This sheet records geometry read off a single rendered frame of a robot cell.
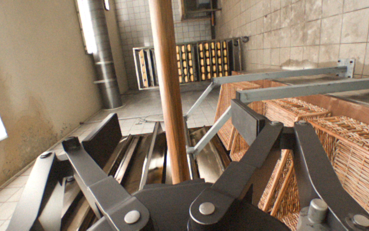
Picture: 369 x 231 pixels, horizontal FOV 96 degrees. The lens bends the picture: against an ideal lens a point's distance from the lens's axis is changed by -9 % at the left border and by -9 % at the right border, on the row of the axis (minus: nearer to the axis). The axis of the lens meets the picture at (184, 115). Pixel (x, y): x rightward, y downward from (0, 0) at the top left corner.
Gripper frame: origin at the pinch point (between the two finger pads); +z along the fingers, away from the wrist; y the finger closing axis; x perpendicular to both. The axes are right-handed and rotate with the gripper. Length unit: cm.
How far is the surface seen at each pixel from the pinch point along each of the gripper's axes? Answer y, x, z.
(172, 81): 0.1, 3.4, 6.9
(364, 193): 59, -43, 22
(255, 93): 29, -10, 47
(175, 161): -1.2, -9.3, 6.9
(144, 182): -23, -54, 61
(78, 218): -62, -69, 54
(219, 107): 40, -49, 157
